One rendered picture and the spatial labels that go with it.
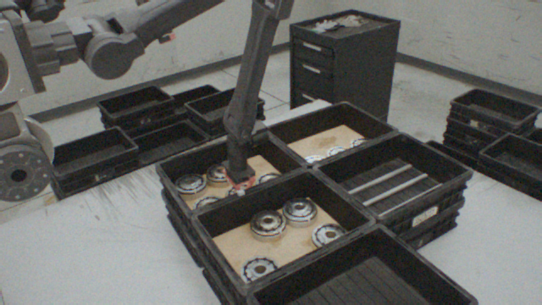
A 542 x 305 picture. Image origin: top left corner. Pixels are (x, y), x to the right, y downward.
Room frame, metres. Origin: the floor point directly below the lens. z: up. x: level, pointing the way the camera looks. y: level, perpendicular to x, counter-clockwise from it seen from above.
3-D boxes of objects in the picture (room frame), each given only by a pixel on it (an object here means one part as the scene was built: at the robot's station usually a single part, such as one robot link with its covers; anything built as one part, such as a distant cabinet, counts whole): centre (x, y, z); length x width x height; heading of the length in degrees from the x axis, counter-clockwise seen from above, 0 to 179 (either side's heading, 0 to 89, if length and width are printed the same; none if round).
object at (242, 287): (0.82, -0.02, 0.92); 0.40 x 0.30 x 0.02; 121
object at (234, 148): (1.02, 0.09, 1.04); 0.07 x 0.06 x 0.07; 127
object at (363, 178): (1.02, -0.37, 0.87); 0.40 x 0.30 x 0.11; 121
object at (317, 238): (0.82, -0.15, 0.86); 0.10 x 0.10 x 0.01
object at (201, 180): (1.08, 0.26, 0.86); 0.10 x 0.10 x 0.01
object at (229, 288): (0.82, -0.02, 0.87); 0.40 x 0.30 x 0.11; 121
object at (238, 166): (1.01, 0.10, 0.98); 0.10 x 0.07 x 0.07; 30
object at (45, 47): (0.67, 0.36, 1.45); 0.09 x 0.08 x 0.12; 37
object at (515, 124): (2.09, -1.29, 0.37); 0.40 x 0.30 x 0.45; 37
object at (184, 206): (1.07, 0.13, 0.92); 0.40 x 0.30 x 0.02; 121
